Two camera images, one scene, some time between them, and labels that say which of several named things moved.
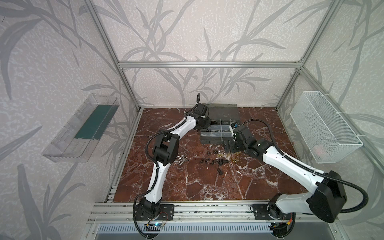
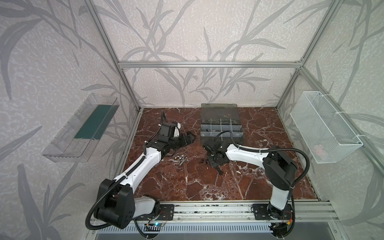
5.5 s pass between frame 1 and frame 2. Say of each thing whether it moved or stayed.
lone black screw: stayed
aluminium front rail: stayed
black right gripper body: moved
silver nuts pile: stayed
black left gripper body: moved
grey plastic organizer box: stayed
